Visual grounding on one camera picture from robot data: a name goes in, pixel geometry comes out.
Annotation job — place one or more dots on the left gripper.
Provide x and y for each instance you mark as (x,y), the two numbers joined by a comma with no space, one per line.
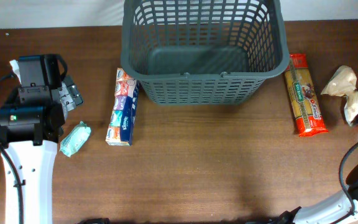
(69,93)

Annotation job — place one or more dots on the light green wipes pack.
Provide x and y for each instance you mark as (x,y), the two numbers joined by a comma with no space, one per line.
(72,143)

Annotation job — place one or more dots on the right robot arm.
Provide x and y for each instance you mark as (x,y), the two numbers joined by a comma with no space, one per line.
(341,207)

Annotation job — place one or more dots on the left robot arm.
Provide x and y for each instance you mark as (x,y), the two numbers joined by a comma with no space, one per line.
(31,123)

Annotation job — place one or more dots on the grey plastic basket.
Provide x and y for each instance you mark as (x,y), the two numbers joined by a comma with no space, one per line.
(210,52)

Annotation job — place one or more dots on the tissue packs multipack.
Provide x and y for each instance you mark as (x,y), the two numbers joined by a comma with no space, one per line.
(121,125)

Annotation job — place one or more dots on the crumpled beige paper bag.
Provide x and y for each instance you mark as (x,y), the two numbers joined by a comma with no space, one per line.
(343,84)

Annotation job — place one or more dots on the spaghetti pasta package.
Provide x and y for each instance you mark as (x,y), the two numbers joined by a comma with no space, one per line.
(308,117)

